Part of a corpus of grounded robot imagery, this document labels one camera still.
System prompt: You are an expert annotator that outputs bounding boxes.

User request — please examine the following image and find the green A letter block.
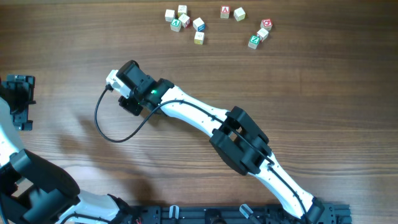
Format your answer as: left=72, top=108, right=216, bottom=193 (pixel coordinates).
left=170, top=19, right=182, bottom=32

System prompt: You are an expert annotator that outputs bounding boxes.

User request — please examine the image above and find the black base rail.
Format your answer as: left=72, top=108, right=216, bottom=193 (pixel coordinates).
left=124, top=203, right=353, bottom=224

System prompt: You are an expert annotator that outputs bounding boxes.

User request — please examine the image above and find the yellow S wooden block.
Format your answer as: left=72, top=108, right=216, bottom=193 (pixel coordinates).
left=234, top=7, right=246, bottom=22

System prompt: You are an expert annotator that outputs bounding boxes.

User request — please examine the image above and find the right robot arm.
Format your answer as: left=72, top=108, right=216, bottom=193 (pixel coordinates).
left=106, top=60, right=325, bottom=223

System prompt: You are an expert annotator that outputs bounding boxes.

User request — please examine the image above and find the red A letter block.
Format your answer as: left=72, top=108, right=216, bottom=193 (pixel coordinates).
left=220, top=6, right=230, bottom=19

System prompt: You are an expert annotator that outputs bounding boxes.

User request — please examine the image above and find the plain wooden block top left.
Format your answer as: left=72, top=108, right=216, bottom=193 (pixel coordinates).
left=165, top=9, right=175, bottom=22

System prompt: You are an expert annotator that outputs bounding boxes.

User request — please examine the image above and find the green Z block right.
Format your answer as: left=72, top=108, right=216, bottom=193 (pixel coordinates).
left=248, top=35, right=261, bottom=49

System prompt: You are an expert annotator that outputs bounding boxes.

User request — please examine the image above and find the blue sided wooden block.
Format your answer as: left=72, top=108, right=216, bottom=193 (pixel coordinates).
left=193, top=17, right=205, bottom=32

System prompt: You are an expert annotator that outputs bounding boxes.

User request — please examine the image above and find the yellow sided picture block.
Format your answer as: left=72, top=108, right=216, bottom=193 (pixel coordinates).
left=194, top=31, right=205, bottom=45

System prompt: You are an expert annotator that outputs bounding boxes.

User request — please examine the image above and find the wooden block yellow sided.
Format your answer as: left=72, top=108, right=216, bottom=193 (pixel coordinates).
left=177, top=5, right=188, bottom=17

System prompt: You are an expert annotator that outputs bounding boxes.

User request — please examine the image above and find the red A sided block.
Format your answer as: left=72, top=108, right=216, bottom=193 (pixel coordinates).
left=257, top=28, right=269, bottom=42

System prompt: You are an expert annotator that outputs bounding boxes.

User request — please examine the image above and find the red O letter block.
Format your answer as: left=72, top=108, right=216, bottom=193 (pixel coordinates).
left=261, top=19, right=273, bottom=31

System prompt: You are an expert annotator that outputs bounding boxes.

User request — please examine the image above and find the red sided wooden block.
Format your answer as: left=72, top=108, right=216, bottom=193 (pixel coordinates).
left=178, top=14, right=191, bottom=28

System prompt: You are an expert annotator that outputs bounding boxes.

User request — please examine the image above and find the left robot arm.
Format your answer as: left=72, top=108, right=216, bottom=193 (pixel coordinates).
left=1, top=75, right=140, bottom=224

